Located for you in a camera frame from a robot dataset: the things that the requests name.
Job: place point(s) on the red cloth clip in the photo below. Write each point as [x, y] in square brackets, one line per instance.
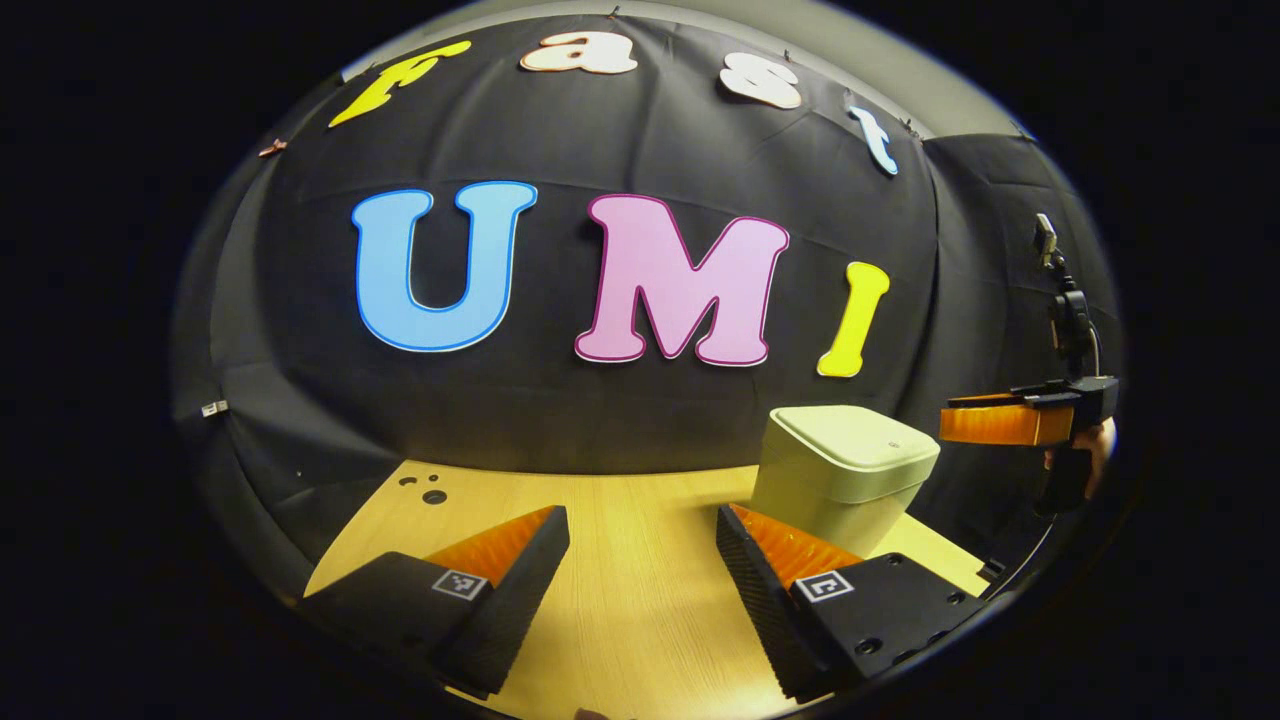
[272, 148]

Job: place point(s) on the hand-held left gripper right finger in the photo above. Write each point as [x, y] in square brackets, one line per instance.
[760, 610]

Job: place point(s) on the white cloth clip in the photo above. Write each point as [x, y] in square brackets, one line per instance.
[214, 408]

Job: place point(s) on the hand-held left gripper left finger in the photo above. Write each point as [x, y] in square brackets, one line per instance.
[520, 600]

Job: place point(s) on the wooden desktop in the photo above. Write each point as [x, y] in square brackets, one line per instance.
[640, 560]

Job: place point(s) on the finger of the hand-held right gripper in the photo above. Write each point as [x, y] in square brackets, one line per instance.
[1000, 425]

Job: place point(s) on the black backdrop cloth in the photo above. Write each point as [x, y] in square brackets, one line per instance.
[600, 400]

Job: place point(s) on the green desktop garbage bin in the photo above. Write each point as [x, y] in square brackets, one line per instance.
[850, 470]

